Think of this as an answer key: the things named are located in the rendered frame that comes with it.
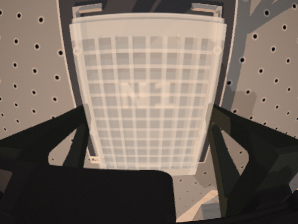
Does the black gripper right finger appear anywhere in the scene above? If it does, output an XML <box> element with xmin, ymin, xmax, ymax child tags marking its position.
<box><xmin>207</xmin><ymin>104</ymin><xmax>298</xmax><ymax>217</ymax></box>

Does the white multiwell plate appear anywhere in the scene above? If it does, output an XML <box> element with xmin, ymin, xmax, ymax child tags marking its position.
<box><xmin>69</xmin><ymin>12</ymin><xmax>227</xmax><ymax>176</ymax></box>

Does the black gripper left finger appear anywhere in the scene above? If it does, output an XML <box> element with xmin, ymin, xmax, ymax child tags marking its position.
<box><xmin>0</xmin><ymin>104</ymin><xmax>90</xmax><ymax>168</ymax></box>

